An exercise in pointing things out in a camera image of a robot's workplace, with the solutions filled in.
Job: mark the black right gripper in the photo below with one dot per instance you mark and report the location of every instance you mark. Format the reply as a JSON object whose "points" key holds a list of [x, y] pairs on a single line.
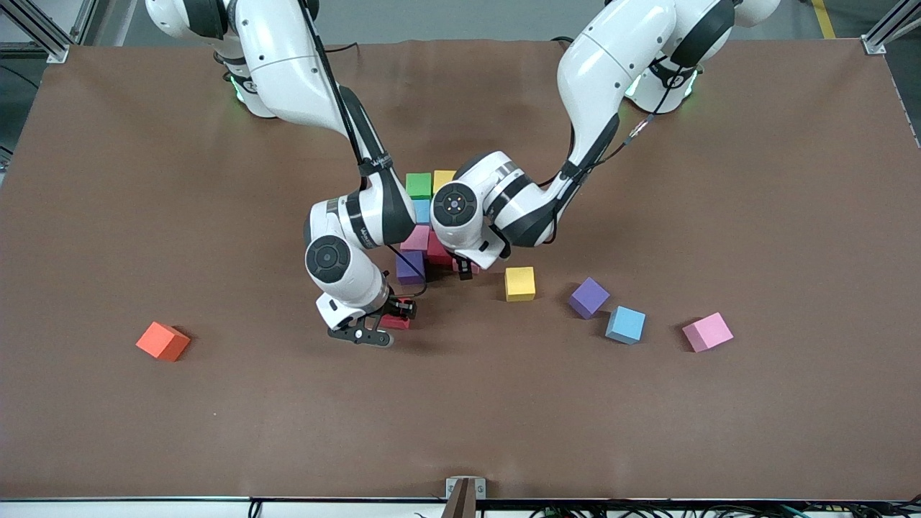
{"points": [[398, 307]]}

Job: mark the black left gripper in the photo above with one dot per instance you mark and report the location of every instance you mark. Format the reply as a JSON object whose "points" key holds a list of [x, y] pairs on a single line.
{"points": [[465, 268]]}

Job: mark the pink foam cube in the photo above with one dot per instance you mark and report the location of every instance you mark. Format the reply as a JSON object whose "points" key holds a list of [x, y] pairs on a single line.
{"points": [[475, 269], [416, 239], [707, 332]]}

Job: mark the red foam cube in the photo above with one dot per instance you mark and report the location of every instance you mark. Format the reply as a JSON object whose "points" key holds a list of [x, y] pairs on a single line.
{"points": [[437, 253], [394, 322]]}

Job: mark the purple foam cube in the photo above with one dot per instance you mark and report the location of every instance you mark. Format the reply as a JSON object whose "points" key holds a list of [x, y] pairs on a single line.
{"points": [[588, 297], [410, 267]]}

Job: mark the yellow foam cube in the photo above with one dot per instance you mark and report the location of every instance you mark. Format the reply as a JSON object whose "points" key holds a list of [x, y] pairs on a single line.
{"points": [[440, 180], [519, 284]]}

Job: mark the blue foam cube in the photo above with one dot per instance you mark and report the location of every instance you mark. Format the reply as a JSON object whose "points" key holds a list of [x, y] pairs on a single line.
{"points": [[624, 324], [423, 212]]}

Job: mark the green foam cube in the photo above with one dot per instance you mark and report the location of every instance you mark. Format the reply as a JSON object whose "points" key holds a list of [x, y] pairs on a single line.
{"points": [[418, 185]]}

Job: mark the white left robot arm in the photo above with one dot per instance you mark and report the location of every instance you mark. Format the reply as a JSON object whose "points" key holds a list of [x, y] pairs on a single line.
{"points": [[611, 72]]}

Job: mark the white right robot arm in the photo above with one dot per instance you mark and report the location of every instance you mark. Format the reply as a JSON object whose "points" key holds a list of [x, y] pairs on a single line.
{"points": [[338, 266]]}

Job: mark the brown table cover sheet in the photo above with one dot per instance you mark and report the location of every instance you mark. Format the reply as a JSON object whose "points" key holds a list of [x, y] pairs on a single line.
{"points": [[432, 432]]}

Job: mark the orange foam cube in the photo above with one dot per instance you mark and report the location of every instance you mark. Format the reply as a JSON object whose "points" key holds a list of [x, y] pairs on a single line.
{"points": [[162, 341]]}

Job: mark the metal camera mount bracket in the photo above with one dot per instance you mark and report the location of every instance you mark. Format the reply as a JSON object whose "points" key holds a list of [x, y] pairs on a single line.
{"points": [[465, 496]]}

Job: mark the aluminium frame post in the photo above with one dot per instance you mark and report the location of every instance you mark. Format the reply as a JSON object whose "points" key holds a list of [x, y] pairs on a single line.
{"points": [[881, 36], [43, 39]]}

